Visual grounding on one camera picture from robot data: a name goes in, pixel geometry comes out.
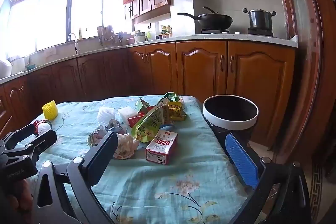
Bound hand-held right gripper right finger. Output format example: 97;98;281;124
225;133;311;224

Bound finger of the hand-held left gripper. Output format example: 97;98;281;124
0;123;36;151
25;130;58;159

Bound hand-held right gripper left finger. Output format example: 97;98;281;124
31;131;118;224

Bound red and white wrapper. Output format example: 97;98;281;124
33;120;52;135

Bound colourful paper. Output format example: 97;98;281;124
87;126;109;147

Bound beige tissue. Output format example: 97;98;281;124
113;133;140;160

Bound grey paper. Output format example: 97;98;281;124
105;119;126;135

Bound yellow foam fruit net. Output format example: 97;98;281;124
42;100;59;120

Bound white frying pan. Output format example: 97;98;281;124
202;94;259;151

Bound white foam fruit net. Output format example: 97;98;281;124
97;106;116;126

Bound white foam block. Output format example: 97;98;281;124
117;106;137;125

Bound red snack packet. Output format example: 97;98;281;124
129;107;155;128

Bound large green snack bag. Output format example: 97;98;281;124
131;105;174;143

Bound red and white carton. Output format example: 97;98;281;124
145;130;178;165

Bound green drink carton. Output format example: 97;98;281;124
135;97;151;115

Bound yellow snack packet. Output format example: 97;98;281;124
167;101;187;122

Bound crushed green can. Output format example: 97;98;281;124
157;92;181;107

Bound person's left hand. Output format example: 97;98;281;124
9;179;34;215

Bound white rice cooker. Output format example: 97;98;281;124
0;60;12;77

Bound white kitchen appliance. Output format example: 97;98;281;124
10;56;27;73

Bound blue floral tablecloth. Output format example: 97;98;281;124
13;94;263;224

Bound wooden base cabinets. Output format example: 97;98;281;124
0;40;296;147

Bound chrome sink faucet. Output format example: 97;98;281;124
68;33;79;55

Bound kitchen utensil rack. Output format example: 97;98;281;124
97;26;116;46

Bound stone kitchen countertop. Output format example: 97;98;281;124
0;34;298;85

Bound kitchen window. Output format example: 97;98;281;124
0;0;132;56

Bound white electric cooker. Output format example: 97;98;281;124
134;30;147;43

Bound black gas stove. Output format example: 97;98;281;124
201;27;274;36

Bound row of condiment bottles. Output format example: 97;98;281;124
156;25;172;39

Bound black wok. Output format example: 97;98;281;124
178;6;234;30

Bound steel cooking pot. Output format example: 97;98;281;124
242;8;277;30

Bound wooden door frame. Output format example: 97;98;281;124
273;0;336;180

